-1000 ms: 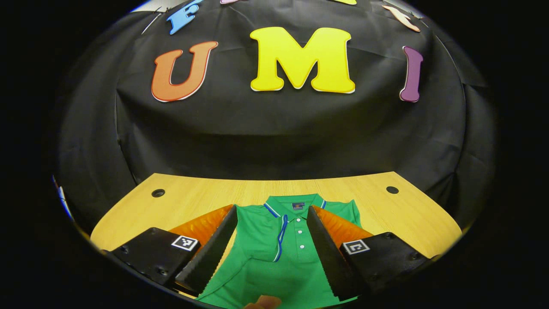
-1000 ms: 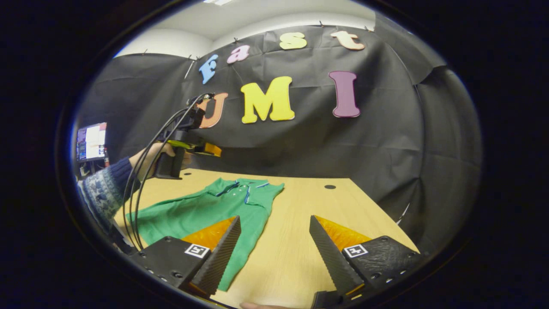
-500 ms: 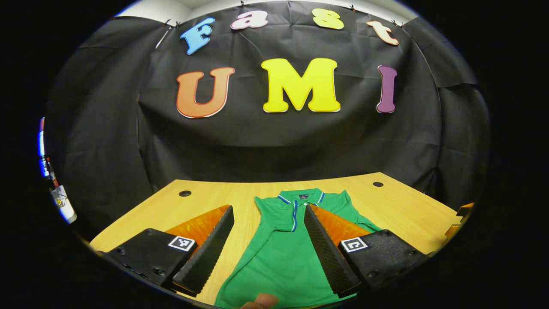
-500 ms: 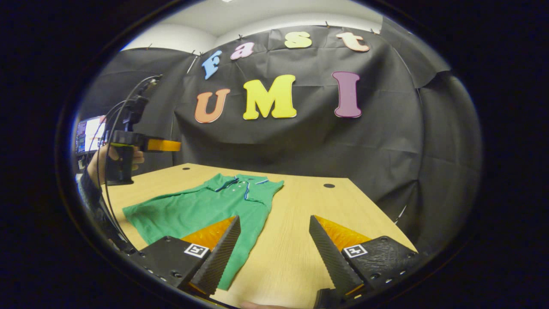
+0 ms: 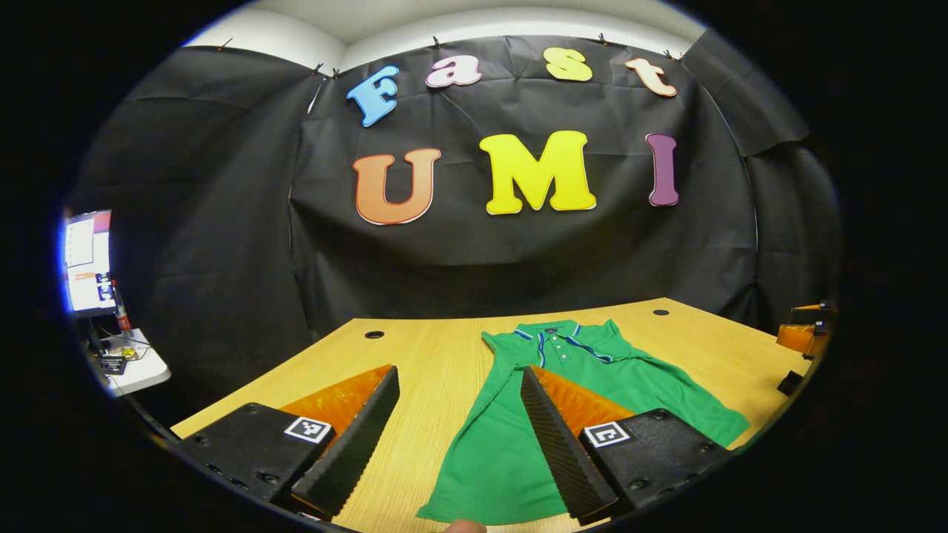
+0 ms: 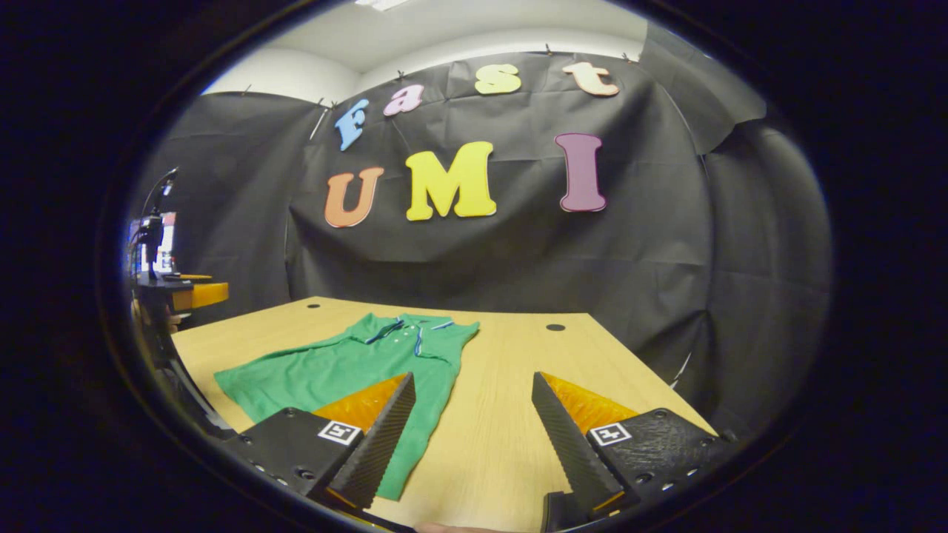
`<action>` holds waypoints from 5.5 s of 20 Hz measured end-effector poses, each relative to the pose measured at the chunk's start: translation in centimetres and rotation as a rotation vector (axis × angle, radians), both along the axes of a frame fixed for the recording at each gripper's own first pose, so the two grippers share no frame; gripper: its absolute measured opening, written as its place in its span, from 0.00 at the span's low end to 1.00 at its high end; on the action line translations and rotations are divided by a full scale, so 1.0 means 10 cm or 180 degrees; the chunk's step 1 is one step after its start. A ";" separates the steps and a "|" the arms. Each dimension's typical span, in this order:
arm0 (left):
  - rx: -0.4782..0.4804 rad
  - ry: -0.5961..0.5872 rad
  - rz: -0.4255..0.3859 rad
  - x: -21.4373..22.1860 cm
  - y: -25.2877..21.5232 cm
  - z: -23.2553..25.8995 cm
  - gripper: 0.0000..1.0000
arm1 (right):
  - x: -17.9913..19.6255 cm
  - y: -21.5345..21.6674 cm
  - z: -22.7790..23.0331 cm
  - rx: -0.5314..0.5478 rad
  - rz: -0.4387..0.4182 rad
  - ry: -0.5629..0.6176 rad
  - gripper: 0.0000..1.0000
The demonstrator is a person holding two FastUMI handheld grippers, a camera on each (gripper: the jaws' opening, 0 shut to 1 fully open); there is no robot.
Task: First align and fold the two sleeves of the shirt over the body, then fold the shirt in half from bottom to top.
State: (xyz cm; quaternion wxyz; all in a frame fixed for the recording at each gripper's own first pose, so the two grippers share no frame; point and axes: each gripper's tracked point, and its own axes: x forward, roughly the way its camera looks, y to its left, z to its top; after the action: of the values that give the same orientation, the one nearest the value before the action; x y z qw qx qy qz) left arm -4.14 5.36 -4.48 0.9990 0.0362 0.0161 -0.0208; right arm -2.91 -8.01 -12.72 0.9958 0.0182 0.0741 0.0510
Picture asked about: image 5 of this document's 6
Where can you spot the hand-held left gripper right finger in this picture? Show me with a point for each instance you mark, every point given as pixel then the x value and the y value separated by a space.
pixel 559 451

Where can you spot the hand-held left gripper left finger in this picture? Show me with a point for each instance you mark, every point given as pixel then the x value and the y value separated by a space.
pixel 355 451

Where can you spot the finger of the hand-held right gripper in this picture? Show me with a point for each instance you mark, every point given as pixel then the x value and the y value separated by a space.
pixel 800 339
pixel 815 314

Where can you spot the green T-shirt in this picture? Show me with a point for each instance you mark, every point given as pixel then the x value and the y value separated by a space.
pixel 503 451

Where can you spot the black backdrop cloth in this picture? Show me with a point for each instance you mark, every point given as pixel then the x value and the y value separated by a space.
pixel 481 266

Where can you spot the white side table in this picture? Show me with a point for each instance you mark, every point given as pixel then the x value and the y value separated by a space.
pixel 144 369

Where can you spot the black keyboard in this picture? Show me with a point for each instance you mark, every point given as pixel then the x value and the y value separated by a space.
pixel 112 364

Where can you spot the red bottle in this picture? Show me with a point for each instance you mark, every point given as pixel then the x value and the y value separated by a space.
pixel 121 311

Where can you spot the computer monitor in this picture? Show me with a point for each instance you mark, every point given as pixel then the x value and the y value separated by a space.
pixel 89 259

